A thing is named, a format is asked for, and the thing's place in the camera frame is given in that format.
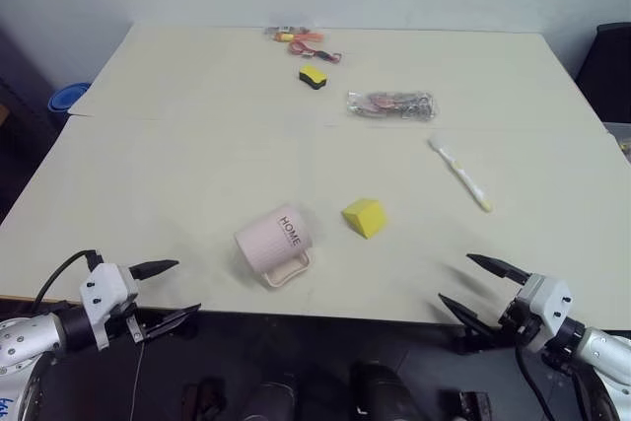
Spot yellow black eraser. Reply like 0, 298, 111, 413
298, 64, 331, 93

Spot dark reddish rounded shape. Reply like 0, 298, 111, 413
180, 378, 229, 421

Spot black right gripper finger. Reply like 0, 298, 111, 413
437, 293, 510, 341
465, 252, 532, 288

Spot clear storage box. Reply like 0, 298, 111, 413
602, 120, 631, 167

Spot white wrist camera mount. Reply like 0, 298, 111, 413
79, 262, 141, 352
514, 272, 574, 352

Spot white yellow toothbrush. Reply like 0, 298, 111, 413
427, 136, 495, 214

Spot black chair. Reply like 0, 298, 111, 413
575, 22, 631, 125

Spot dark square shape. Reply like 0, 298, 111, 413
451, 388, 495, 421

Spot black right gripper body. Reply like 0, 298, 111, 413
496, 294, 544, 345

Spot dark grey rounded shape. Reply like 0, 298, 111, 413
244, 380, 298, 421

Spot large dark rounded shape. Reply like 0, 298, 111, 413
347, 360, 421, 421

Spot clear packet with orange items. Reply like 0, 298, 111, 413
262, 25, 325, 44

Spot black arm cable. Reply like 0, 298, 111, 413
32, 249, 105, 315
514, 341, 561, 421

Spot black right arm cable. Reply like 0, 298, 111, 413
514, 341, 561, 421

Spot clear bag of lanyards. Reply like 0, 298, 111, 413
345, 90, 441, 123

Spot blue plastic bucket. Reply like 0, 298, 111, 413
47, 82, 93, 115

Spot red lanyard with clip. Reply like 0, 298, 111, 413
287, 38, 345, 67

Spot pink HOME mug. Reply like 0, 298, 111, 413
234, 203, 315, 290

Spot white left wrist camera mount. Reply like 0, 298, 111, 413
79, 262, 141, 352

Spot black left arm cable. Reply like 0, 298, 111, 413
32, 249, 105, 315

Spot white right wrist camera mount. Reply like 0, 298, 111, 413
514, 272, 574, 352

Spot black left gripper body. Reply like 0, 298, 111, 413
104, 295, 150, 344

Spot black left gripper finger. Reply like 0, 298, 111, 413
128, 258, 180, 281
141, 303, 202, 342

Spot dark cabinet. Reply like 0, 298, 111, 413
0, 20, 61, 228

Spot yellow soap box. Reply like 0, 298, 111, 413
340, 197, 388, 241

